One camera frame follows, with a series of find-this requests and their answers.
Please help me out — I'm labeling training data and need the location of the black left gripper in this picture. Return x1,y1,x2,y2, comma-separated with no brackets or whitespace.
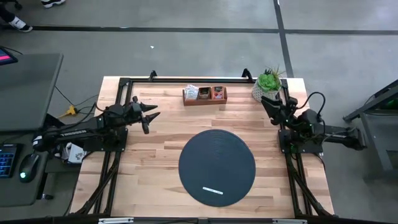
124,95,161,135

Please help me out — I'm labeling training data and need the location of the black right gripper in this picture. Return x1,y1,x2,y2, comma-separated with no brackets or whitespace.
260,95,300,126

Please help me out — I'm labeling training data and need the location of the white orange tea sachet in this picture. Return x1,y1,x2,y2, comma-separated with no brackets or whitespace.
183,84,200,101

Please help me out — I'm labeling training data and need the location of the orange peach tea packet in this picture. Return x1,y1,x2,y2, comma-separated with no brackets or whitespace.
211,86,226,100

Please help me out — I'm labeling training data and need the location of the tan vanilla tea packet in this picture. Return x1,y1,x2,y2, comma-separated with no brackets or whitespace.
198,86,212,100

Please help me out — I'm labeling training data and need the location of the succulent in white patterned pot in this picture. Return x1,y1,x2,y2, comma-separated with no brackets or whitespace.
251,65,285,104

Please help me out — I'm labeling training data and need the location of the brown wooden compartment tray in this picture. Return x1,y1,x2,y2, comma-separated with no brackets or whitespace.
182,85,228,107

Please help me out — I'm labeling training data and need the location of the round navy woven placemat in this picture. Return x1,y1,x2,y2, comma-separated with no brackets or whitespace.
178,129,257,208

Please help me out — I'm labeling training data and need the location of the white printed box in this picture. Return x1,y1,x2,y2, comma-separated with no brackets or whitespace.
60,142,87,165

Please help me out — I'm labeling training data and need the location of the white paper label strip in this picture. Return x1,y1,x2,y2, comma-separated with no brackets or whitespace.
202,186,224,195

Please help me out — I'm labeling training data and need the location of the black metal cart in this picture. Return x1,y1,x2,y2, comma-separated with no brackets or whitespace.
343,79,398,182

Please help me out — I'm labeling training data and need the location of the large grey desk top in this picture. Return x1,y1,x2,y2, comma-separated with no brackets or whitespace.
0,52,65,133

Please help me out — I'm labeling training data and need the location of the black computer mouse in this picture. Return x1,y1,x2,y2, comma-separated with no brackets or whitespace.
18,153,40,184

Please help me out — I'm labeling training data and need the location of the person's foot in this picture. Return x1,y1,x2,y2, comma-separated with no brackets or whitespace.
41,0,67,9
7,15,34,33

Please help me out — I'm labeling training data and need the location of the black backlit keyboard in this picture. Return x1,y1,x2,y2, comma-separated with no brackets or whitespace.
0,142,19,179

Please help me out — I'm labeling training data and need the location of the grey keyboard shelf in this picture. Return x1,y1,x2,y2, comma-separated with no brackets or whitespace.
0,128,55,208

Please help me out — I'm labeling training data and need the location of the tablet with pink screen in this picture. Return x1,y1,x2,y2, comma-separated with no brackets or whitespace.
0,46,19,67

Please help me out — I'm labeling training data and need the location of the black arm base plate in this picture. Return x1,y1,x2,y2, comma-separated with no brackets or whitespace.
277,128,324,154
83,126,129,153

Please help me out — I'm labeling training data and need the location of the yellow cable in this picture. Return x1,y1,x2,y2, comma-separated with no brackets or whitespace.
57,105,78,119

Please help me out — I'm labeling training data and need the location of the silver metal bracket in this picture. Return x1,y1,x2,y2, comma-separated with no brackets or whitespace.
98,217,135,224
272,218,308,224

